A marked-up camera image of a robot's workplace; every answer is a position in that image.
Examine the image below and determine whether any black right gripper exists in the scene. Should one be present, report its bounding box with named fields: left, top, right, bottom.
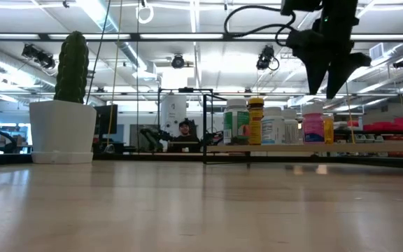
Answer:
left=285, top=0, right=372, bottom=99

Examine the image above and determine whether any pink bottle white cap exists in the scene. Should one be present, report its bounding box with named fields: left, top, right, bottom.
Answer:
left=301, top=101, right=325, bottom=145

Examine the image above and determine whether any small orange bottle white cap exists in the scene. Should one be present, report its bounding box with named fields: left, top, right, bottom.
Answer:
left=322, top=113, right=335, bottom=145

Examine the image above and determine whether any clear bottle grey label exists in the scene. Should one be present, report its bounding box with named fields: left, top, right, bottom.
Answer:
left=282, top=108, right=300, bottom=145

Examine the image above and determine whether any white bottle blue label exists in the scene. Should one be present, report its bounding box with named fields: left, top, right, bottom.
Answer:
left=260, top=106, right=286, bottom=146

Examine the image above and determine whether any brown bottle yellow cap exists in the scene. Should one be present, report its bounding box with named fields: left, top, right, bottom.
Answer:
left=247, top=97, right=265, bottom=146

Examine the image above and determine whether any green label bottle white cap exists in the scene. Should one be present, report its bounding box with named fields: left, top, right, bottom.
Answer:
left=222, top=98, right=250, bottom=146

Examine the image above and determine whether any red plastic bin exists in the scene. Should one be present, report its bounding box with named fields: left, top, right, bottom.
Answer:
left=346, top=117, right=403, bottom=133

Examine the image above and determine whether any person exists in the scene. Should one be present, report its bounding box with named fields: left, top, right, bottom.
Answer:
left=168, top=118, right=201, bottom=153

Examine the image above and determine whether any white cylindrical tank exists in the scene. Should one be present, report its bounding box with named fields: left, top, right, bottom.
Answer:
left=160, top=94, right=188, bottom=138

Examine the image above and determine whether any green cactus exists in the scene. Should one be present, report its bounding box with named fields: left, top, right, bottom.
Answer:
left=53, top=30, right=90, bottom=104

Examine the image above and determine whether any white plant pot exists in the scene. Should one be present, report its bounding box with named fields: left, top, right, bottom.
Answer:
left=29, top=99, right=98, bottom=165

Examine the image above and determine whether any black mounted camera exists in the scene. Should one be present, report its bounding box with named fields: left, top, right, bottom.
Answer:
left=171, top=54, right=186, bottom=69
left=255, top=44, right=280, bottom=71
left=21, top=43, right=57, bottom=70

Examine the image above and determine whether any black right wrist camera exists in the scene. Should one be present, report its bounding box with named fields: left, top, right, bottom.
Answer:
left=280, top=0, right=323, bottom=17

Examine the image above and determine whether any wooden shelf with black frame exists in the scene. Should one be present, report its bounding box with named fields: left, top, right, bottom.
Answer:
left=202, top=93, right=403, bottom=165

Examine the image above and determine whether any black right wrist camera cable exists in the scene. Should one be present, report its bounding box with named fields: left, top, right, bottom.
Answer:
left=223, top=4, right=297, bottom=47

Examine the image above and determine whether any black hanging cable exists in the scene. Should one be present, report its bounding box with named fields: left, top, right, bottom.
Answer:
left=85, top=0, right=113, bottom=105

